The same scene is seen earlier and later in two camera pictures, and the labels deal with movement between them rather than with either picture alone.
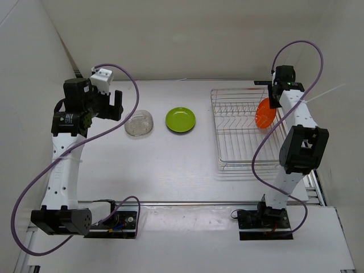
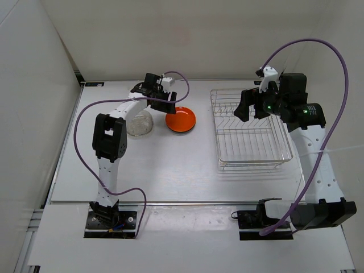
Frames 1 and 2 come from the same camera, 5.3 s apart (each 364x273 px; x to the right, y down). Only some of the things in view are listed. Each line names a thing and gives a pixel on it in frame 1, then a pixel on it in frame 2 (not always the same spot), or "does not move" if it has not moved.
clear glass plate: [140, 125] does not move
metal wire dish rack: [242, 144] does not move
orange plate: [265, 116] → [183, 120]
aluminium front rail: [264, 203] does not move
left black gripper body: [105, 110] → [165, 107]
